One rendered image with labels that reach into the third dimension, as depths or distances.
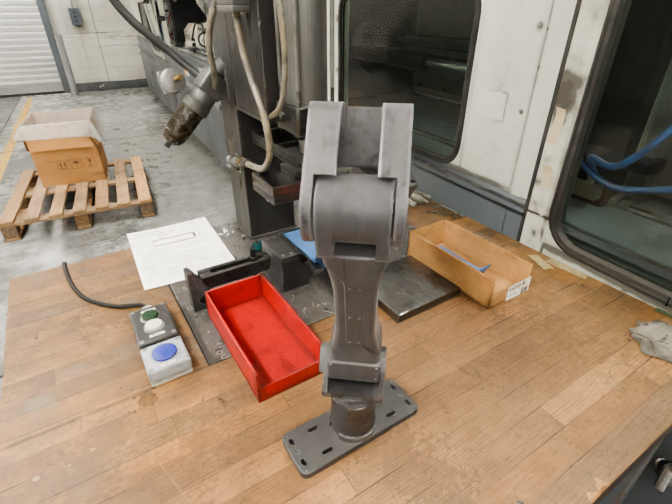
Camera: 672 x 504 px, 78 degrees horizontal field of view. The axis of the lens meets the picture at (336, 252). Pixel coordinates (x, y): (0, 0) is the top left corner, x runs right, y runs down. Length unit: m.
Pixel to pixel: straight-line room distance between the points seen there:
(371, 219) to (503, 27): 1.00
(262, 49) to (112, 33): 9.16
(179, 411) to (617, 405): 0.67
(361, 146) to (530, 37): 0.88
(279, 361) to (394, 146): 0.48
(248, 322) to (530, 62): 0.92
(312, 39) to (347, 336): 0.51
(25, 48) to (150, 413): 9.41
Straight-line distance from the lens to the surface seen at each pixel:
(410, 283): 0.90
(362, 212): 0.34
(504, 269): 0.99
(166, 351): 0.76
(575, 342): 0.89
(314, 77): 0.79
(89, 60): 9.96
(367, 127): 0.40
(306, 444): 0.63
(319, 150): 0.36
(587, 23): 1.10
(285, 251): 0.88
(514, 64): 1.26
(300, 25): 0.78
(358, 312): 0.44
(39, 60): 9.93
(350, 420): 0.60
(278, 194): 0.79
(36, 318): 1.02
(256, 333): 0.80
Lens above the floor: 1.43
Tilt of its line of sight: 31 degrees down
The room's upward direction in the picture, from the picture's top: straight up
